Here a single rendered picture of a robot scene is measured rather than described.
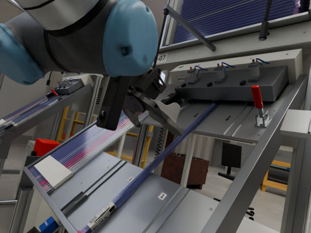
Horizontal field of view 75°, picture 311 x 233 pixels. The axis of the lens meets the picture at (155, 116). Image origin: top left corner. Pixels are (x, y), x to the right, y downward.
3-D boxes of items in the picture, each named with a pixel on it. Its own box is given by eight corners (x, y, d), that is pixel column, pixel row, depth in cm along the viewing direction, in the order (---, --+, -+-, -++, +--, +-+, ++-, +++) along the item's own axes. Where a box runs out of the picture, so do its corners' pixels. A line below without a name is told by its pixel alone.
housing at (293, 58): (297, 101, 63) (295, 57, 57) (177, 98, 99) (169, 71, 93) (303, 89, 67) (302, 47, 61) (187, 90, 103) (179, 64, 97)
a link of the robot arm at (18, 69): (13, 34, 20) (82, -9, 26) (-38, 37, 25) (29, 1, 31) (60, 95, 25) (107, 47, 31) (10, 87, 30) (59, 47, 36)
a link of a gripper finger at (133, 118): (149, 114, 57) (148, 95, 49) (137, 130, 54) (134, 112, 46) (140, 109, 58) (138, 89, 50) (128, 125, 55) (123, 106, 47)
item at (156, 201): (155, 331, 25) (146, 320, 24) (33, 175, 74) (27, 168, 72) (225, 212, 36) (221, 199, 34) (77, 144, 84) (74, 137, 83)
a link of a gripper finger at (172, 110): (197, 115, 43) (164, 88, 43) (184, 136, 41) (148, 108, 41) (191, 119, 46) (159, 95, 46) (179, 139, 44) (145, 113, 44)
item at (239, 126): (263, 157, 46) (260, 140, 44) (113, 125, 95) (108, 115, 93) (300, 91, 64) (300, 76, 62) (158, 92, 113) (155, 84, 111)
